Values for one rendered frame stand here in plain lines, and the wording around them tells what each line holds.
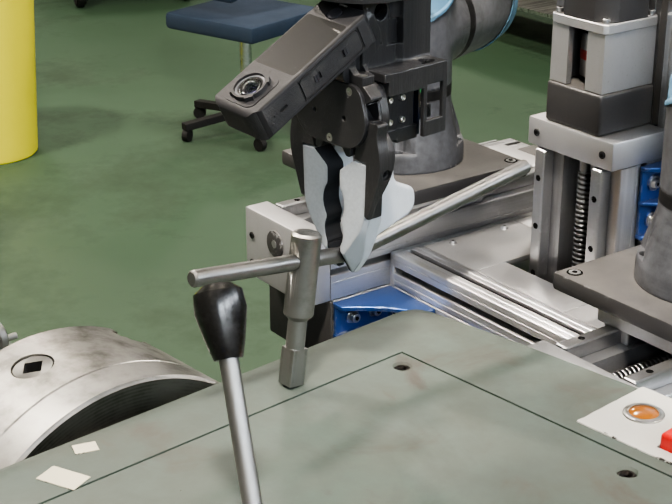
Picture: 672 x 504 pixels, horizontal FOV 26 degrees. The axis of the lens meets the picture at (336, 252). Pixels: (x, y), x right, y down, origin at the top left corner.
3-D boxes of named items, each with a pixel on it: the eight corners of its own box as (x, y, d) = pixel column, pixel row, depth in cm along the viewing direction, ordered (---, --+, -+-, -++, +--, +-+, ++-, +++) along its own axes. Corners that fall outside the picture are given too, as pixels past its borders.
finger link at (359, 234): (427, 263, 107) (425, 142, 103) (368, 285, 103) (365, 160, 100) (397, 253, 109) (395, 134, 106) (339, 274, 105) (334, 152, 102)
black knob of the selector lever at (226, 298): (266, 358, 87) (265, 285, 85) (224, 375, 85) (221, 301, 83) (225, 337, 90) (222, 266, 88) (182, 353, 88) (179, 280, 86)
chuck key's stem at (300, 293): (289, 391, 104) (305, 238, 101) (269, 381, 106) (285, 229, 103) (312, 386, 106) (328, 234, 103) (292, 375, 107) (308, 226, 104)
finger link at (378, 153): (397, 220, 101) (394, 97, 98) (381, 225, 100) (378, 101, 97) (350, 205, 105) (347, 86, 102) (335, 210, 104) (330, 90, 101)
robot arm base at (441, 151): (412, 130, 194) (413, 57, 190) (488, 159, 182) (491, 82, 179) (320, 151, 186) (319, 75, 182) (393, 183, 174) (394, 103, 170)
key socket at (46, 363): (22, 388, 116) (13, 359, 115) (63, 381, 116) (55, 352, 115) (18, 411, 113) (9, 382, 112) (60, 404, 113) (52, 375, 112)
